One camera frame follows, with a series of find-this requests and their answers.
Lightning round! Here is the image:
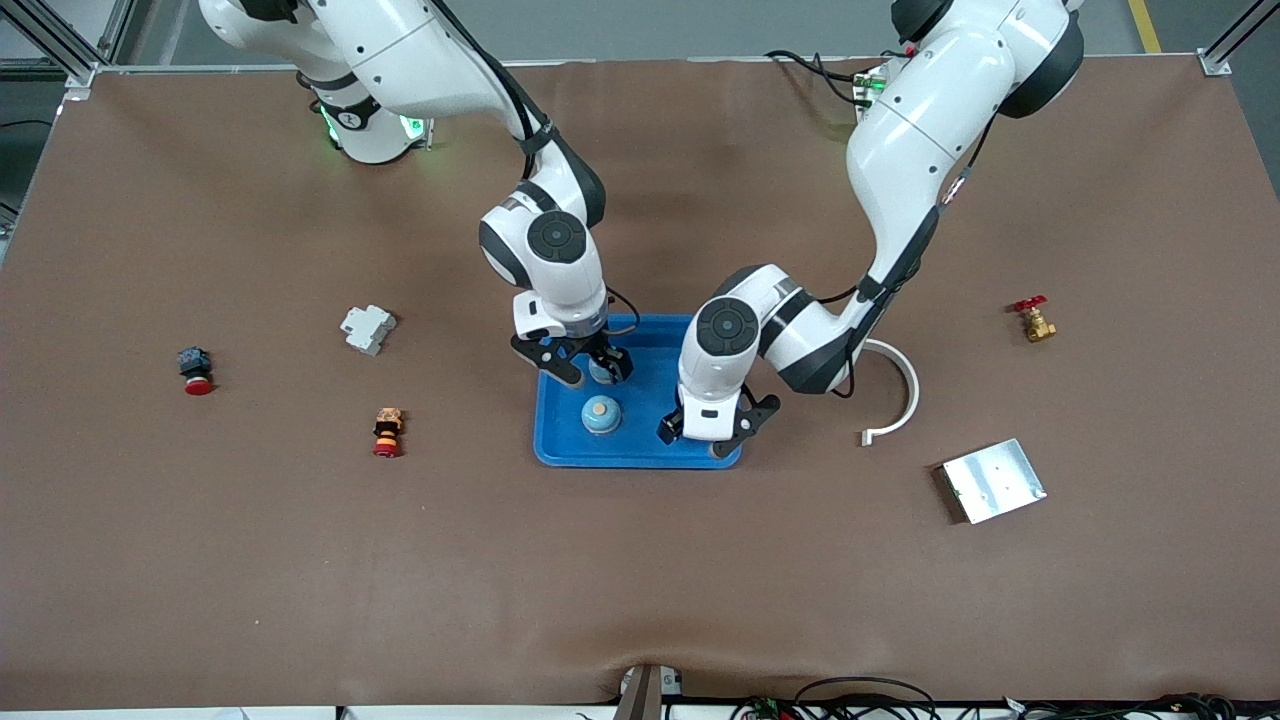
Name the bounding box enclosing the black looped cable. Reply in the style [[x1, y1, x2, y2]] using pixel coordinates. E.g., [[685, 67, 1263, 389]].
[[795, 677, 938, 720]]

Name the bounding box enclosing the silver metal plate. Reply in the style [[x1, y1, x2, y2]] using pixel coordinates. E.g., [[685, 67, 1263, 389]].
[[940, 438, 1048, 525]]

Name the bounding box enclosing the brown table mat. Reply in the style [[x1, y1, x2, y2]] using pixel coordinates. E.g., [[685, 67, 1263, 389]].
[[0, 55, 1280, 711]]

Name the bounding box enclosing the red mushroom push button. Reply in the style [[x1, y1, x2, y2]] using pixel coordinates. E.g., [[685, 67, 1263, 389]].
[[177, 346, 215, 397]]

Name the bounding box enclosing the white circuit breaker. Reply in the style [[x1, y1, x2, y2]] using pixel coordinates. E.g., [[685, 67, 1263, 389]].
[[339, 304, 398, 357]]

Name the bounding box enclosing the black cable bundle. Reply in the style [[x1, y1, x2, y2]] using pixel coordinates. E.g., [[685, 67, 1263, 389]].
[[1000, 692, 1246, 720]]

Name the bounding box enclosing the aluminium frame post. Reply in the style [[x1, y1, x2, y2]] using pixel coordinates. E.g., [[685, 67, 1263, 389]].
[[1200, 0, 1280, 76], [0, 0, 136, 91]]

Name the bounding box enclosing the blue plastic tray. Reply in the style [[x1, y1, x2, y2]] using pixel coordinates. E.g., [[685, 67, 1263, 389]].
[[533, 314, 744, 470]]

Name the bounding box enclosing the brass valve red handle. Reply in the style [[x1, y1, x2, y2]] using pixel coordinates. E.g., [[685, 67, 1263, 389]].
[[1012, 295, 1058, 344]]

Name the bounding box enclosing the white curved plastic clamp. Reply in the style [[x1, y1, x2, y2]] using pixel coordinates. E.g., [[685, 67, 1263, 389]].
[[858, 338, 921, 447]]

